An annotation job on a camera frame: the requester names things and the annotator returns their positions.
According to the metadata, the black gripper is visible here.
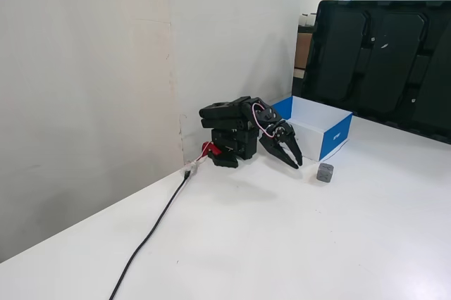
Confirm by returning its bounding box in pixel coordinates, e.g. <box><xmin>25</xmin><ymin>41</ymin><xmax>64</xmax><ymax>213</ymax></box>
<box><xmin>254</xmin><ymin>101</ymin><xmax>304</xmax><ymax>170</ymax></box>

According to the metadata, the blue and white cardboard box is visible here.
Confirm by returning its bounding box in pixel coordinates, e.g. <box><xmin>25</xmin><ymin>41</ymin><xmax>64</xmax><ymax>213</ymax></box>
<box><xmin>271</xmin><ymin>95</ymin><xmax>354</xmax><ymax>162</ymax></box>

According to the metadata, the gray block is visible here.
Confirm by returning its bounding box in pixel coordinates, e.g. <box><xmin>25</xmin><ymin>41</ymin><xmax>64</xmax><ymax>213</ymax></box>
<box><xmin>316</xmin><ymin>163</ymin><xmax>335</xmax><ymax>184</ymax></box>

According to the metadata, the brown cardboard box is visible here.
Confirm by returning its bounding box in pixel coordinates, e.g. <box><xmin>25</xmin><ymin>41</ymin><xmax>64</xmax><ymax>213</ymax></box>
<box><xmin>293</xmin><ymin>31</ymin><xmax>313</xmax><ymax>70</ymax></box>

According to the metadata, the red clamp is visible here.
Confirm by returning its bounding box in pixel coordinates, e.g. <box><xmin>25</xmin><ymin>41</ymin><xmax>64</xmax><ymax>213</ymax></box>
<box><xmin>199</xmin><ymin>140</ymin><xmax>223</xmax><ymax>157</ymax></box>

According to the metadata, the large black plastic tray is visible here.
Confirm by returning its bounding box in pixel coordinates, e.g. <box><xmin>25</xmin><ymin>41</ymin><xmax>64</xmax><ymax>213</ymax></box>
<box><xmin>291</xmin><ymin>0</ymin><xmax>451</xmax><ymax>145</ymax></box>

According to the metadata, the red white servo wire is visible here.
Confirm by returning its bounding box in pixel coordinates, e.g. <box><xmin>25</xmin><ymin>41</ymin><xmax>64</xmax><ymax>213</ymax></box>
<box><xmin>251</xmin><ymin>101</ymin><xmax>276</xmax><ymax>138</ymax></box>

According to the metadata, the white taped cable connector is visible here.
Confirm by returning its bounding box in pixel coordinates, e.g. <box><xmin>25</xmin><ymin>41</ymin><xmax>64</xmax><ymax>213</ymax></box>
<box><xmin>180</xmin><ymin>159</ymin><xmax>201</xmax><ymax>177</ymax></box>

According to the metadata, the black power cable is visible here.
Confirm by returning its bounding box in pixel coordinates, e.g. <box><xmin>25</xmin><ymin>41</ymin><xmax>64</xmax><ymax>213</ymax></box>
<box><xmin>108</xmin><ymin>170</ymin><xmax>192</xmax><ymax>300</ymax></box>

